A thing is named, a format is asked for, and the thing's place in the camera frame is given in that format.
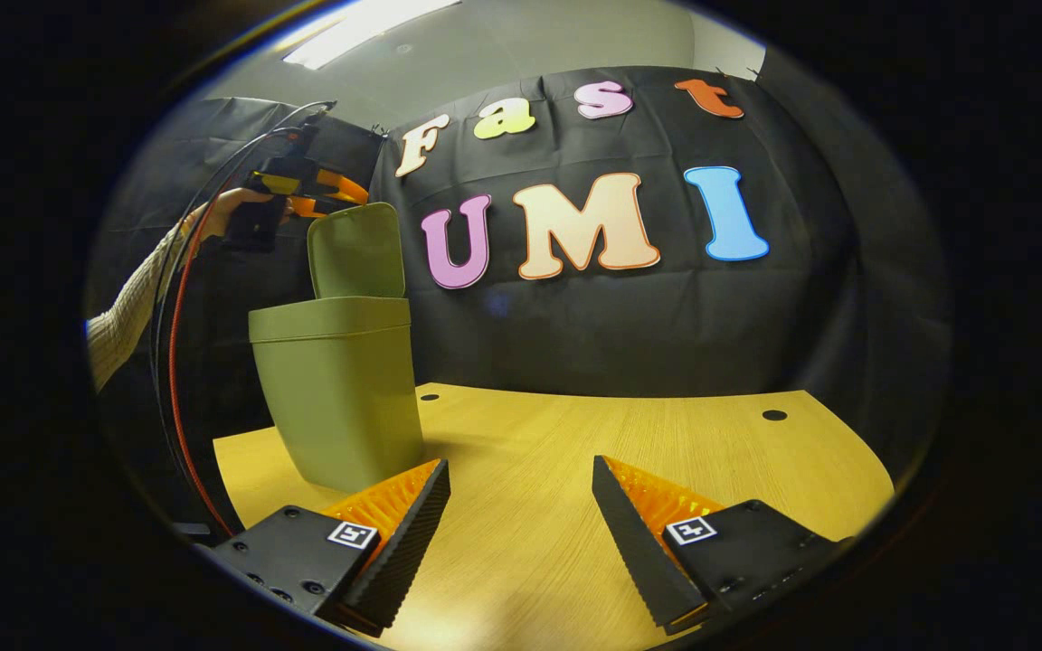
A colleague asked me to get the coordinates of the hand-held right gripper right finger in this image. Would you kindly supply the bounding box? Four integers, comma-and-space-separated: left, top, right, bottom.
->
592, 455, 852, 634

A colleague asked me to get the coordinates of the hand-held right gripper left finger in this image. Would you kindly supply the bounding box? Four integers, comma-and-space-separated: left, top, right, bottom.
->
212, 458, 452, 638

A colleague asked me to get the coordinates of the green desktop garbage bin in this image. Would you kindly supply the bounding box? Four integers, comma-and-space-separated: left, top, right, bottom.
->
248, 202, 425, 494

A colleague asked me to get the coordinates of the wooden desktop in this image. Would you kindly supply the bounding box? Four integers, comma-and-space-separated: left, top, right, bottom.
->
212, 382, 897, 651

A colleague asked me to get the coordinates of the ceiling light panel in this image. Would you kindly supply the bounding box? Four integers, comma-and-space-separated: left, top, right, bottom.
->
283, 0, 463, 71

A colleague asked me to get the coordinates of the black cable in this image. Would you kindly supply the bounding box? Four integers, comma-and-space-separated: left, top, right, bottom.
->
150, 99, 338, 471

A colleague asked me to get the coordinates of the red cable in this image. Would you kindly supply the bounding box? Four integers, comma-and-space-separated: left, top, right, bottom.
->
168, 194, 237, 539

